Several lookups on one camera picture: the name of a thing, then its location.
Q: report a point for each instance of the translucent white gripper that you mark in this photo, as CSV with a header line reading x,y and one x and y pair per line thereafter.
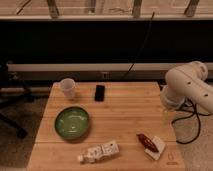
x,y
168,115

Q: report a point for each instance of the black eraser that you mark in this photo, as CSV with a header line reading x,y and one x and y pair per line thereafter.
x,y
100,93

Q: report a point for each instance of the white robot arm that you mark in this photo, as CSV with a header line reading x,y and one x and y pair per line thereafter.
x,y
187,82

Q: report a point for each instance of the white plastic bottle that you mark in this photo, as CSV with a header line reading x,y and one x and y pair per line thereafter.
x,y
99,152

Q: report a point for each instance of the green bowl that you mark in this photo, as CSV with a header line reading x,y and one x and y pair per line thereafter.
x,y
72,123

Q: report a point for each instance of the white plastic cup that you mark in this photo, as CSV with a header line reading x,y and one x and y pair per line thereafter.
x,y
67,86

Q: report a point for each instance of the black office chair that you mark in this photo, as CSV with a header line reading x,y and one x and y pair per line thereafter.
x,y
6,79

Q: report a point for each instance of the white baseboard rail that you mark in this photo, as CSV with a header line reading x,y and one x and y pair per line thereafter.
x,y
92,72

